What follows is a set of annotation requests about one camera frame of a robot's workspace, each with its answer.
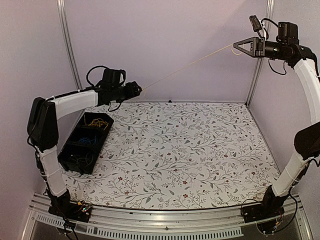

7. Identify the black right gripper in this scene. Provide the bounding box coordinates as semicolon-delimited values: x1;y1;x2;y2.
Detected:
236;36;290;61

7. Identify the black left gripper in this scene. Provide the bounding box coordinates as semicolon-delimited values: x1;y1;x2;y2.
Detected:
111;82;140;105

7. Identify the thin black cable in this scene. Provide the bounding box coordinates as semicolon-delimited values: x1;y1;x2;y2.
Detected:
68;151;96;167

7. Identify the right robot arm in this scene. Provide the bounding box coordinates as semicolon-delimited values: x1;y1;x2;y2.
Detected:
250;22;320;195

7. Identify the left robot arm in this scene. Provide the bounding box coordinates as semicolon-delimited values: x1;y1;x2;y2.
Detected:
26;65;143;198

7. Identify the floral patterned table mat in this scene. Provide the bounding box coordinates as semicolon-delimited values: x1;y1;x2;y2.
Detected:
62;102;279;210

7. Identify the black three-compartment bin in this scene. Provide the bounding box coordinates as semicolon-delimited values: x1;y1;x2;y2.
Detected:
58;112;114;175

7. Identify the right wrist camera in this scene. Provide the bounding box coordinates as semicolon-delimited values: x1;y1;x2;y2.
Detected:
249;15;269;40

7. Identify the right aluminium corner post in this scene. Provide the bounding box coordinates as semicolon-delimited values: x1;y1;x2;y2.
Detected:
245;0;275;108

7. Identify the aluminium corner post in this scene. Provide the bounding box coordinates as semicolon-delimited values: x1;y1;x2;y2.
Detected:
56;0;83;89
245;0;275;108

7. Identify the left aluminium corner post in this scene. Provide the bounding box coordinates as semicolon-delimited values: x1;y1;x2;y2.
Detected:
56;0;83;89

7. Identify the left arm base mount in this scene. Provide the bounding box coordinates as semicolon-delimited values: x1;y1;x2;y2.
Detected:
48;195;93;223

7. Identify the aluminium front rail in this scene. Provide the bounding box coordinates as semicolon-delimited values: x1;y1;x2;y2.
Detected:
21;193;313;240

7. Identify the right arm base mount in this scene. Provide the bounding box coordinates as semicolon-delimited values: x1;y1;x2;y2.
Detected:
240;203;285;235

